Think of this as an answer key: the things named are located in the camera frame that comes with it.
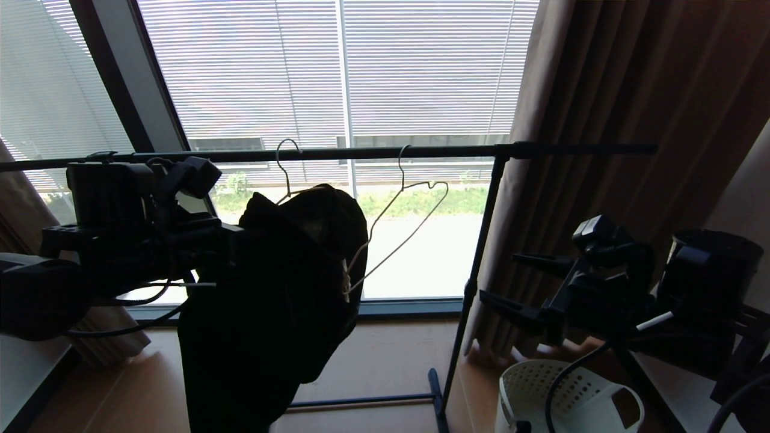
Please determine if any black clothes rack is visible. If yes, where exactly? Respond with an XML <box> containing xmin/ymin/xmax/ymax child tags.
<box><xmin>0</xmin><ymin>143</ymin><xmax>658</xmax><ymax>433</ymax></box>

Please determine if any black cable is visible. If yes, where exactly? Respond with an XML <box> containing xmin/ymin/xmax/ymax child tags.
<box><xmin>63</xmin><ymin>283</ymin><xmax>194</xmax><ymax>339</ymax></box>
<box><xmin>114</xmin><ymin>278</ymin><xmax>218</xmax><ymax>307</ymax></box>
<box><xmin>544</xmin><ymin>340</ymin><xmax>612</xmax><ymax>433</ymax></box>

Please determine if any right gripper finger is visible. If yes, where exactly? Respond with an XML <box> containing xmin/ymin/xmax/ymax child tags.
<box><xmin>513</xmin><ymin>253</ymin><xmax>577</xmax><ymax>279</ymax></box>
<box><xmin>479</xmin><ymin>290</ymin><xmax>564</xmax><ymax>346</ymax></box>

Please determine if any black garment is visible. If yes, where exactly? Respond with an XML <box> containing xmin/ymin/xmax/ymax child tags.
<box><xmin>178</xmin><ymin>183</ymin><xmax>369</xmax><ymax>433</ymax></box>

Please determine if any window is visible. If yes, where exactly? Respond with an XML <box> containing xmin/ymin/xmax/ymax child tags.
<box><xmin>0</xmin><ymin>0</ymin><xmax>541</xmax><ymax>319</ymax></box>

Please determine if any brown curtain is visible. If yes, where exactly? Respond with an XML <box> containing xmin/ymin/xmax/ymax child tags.
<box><xmin>463</xmin><ymin>0</ymin><xmax>770</xmax><ymax>361</ymax></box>
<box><xmin>0</xmin><ymin>138</ymin><xmax>151</xmax><ymax>369</ymax></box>

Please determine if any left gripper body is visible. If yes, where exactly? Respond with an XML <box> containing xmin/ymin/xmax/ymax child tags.
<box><xmin>162</xmin><ymin>216</ymin><xmax>248</xmax><ymax>281</ymax></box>

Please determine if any white laundry basket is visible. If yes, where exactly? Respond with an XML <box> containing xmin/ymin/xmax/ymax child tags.
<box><xmin>494</xmin><ymin>359</ymin><xmax>645</xmax><ymax>433</ymax></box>

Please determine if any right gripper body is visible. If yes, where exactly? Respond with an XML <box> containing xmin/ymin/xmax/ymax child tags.
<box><xmin>544</xmin><ymin>259</ymin><xmax>658</xmax><ymax>347</ymax></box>

